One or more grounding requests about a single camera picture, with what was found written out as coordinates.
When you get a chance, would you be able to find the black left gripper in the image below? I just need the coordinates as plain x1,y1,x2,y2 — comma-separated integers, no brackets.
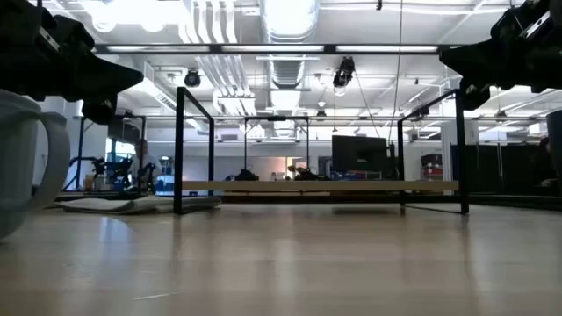
0,0,145,126

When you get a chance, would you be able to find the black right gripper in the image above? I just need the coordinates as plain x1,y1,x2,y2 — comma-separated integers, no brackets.
438,0,562,111

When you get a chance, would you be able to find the tall dark cup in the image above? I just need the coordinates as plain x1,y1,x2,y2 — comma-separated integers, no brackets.
546,109,562,186

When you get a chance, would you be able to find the grey-blue handled mug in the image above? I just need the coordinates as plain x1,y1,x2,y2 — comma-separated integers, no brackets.
0,89,71,241

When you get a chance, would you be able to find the person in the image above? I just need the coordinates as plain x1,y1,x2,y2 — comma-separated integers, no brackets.
130,139,162,188

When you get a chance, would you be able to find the black partition curtain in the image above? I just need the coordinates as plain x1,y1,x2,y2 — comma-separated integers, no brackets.
449,142,542,197

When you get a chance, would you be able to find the grey cloth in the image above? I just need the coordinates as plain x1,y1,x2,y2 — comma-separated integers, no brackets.
55,194,223,216

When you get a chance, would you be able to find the black computer monitor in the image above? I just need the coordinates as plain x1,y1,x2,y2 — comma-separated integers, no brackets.
331,134,389,174

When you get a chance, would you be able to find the hanging thin cable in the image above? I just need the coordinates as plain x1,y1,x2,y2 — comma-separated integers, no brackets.
387,0,404,142

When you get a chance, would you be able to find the round black ceiling camera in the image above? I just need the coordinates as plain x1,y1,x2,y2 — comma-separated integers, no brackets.
184,68,202,89

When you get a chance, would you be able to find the black metal frame shelf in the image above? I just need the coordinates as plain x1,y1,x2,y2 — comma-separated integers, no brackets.
174,86,470,216

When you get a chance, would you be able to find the black overhead camera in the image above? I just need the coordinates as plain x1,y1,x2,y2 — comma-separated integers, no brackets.
332,55,357,90

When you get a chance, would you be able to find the black station frame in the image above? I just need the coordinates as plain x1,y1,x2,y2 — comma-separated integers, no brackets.
242,115,311,182

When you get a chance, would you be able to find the silver ventilation duct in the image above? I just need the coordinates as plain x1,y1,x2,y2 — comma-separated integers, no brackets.
260,0,321,90

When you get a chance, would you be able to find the black aluminium table frame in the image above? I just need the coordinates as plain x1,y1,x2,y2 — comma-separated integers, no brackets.
56,42,562,208

